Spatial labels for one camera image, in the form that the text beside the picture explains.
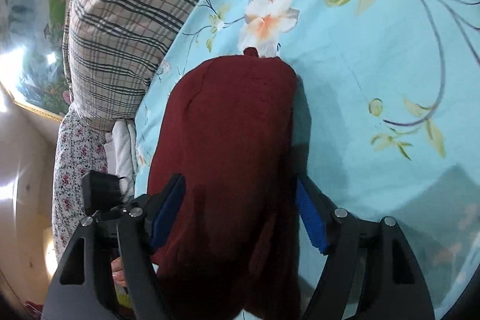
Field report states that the beige plaid quilt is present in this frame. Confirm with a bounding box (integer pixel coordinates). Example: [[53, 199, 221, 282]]
[[63, 0, 199, 131]]

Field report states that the dark red knit sweater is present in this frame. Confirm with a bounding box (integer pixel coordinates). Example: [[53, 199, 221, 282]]
[[147, 48, 301, 319]]

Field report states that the person's left hand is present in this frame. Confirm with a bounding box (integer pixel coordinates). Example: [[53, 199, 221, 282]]
[[111, 257, 127, 288]]

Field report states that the pink floral pillow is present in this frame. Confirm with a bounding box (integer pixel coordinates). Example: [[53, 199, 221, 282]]
[[51, 106, 107, 259]]

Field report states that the white waffle-textured towel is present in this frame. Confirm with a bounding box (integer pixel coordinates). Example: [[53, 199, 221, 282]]
[[104, 119, 137, 202]]

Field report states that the gold-framed landscape painting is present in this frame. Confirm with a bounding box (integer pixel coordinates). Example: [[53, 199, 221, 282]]
[[1, 0, 71, 119]]

